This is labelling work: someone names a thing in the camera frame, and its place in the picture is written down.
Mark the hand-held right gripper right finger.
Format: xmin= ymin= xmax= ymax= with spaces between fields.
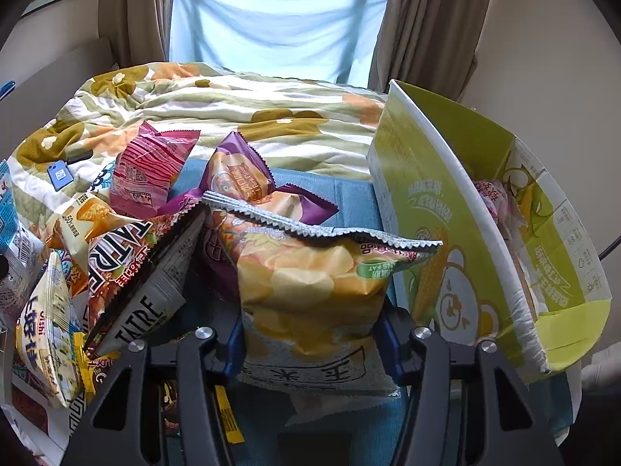
xmin=378 ymin=311 xmax=566 ymax=466

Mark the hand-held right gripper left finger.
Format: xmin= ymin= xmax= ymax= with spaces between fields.
xmin=61 ymin=318 xmax=246 ymax=466

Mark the yellow potato chip bag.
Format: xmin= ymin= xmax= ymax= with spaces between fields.
xmin=201 ymin=191 xmax=444 ymax=396

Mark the green cardboard box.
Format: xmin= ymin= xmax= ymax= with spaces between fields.
xmin=366 ymin=79 xmax=613 ymax=374

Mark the orange white snack bag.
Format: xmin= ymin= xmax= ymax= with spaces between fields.
xmin=43 ymin=191 xmax=127 ymax=297

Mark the purple snack bag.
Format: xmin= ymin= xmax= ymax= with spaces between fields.
xmin=158 ymin=131 xmax=340 ymax=226

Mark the pink white snack packet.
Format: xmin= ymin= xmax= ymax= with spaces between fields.
xmin=473 ymin=179 xmax=510 ymax=234

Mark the white yellow snack bag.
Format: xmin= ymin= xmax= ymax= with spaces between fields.
xmin=14 ymin=252 xmax=85 ymax=409

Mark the pink snack bag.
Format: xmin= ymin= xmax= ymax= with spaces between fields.
xmin=108 ymin=121 xmax=202 ymax=217

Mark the floral striped blanket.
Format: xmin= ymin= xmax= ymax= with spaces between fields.
xmin=0 ymin=61 xmax=389 ymax=234

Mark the blue card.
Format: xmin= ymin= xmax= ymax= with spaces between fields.
xmin=47 ymin=160 xmax=73 ymax=191

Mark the blue white snack bag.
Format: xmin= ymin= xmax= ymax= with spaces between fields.
xmin=0 ymin=160 xmax=49 ymax=331

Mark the beige curtain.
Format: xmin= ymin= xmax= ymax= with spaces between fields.
xmin=367 ymin=0 xmax=500 ymax=103
xmin=114 ymin=0 xmax=182 ymax=66

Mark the light blue window cloth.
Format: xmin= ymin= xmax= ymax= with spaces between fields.
xmin=167 ymin=0 xmax=389 ymax=83

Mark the beige headboard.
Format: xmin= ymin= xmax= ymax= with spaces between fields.
xmin=0 ymin=36 xmax=114 ymax=122

